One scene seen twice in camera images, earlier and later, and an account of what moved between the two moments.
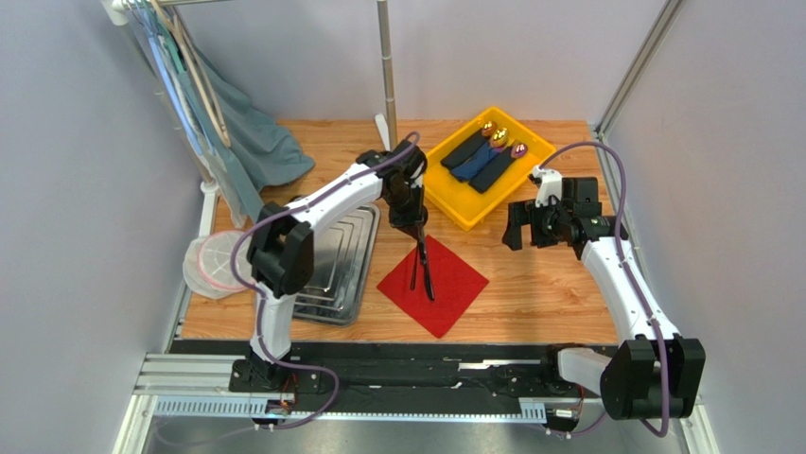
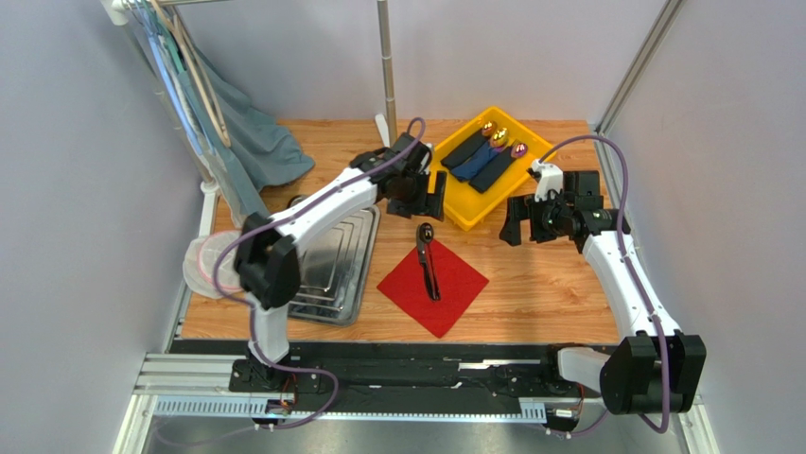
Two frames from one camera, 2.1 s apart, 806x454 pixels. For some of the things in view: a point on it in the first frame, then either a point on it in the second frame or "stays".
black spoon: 412,278 → 427,235
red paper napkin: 456,287 stays
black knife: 422,247 stays
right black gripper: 524,220 stays
